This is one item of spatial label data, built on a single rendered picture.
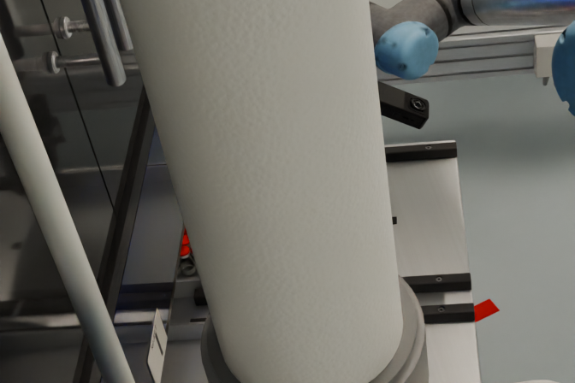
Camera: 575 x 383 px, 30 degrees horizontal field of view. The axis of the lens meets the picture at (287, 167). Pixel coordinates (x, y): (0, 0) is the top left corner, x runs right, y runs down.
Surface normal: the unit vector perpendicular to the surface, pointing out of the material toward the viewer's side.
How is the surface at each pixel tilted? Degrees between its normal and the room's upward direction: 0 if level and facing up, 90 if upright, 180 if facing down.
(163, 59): 90
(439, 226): 0
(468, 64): 90
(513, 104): 0
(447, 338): 0
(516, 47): 90
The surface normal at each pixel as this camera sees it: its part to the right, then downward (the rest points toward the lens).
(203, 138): -0.45, 0.64
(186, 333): -0.04, 0.67
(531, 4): -0.77, 0.45
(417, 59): 0.66, 0.41
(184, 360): -0.14, -0.74
